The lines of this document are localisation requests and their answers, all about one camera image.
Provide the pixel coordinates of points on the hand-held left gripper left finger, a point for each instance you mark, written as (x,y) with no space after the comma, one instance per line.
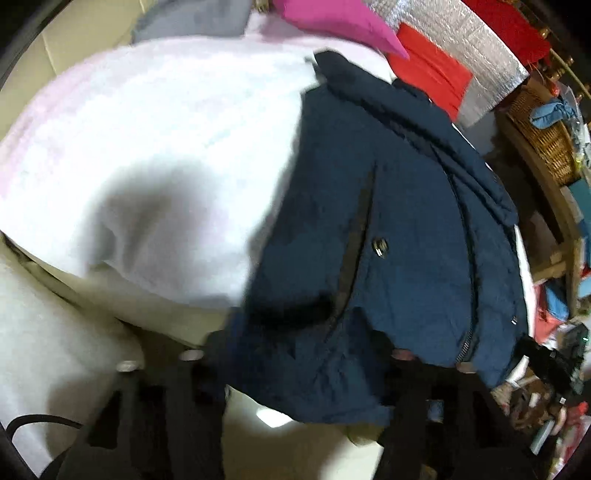
(184,392)

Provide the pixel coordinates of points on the grey cloth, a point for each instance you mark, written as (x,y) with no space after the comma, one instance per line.
(194,18)

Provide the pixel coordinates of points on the red cloth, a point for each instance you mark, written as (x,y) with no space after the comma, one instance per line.
(508,23)
(429,74)

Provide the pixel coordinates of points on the wicker basket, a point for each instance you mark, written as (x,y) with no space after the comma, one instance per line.
(549,143)

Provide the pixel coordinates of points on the silver foil mat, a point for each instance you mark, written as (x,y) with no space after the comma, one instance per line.
(480,50)

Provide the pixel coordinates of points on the colourful clutter pile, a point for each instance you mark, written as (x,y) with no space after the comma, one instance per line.
(556,304)

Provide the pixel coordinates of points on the navy blue jacket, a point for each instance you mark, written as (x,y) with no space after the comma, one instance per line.
(392,184)

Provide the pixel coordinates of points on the white fleece blanket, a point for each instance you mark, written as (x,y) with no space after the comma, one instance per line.
(161,115)

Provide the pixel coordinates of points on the magenta pillow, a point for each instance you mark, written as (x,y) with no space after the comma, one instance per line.
(341,21)

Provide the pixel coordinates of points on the light blue cloth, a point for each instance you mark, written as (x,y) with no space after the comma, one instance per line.
(551,114)

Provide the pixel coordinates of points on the wooden chair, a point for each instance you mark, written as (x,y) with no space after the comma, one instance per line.
(561,217)

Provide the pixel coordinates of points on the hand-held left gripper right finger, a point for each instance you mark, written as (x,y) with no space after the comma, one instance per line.
(411,392)

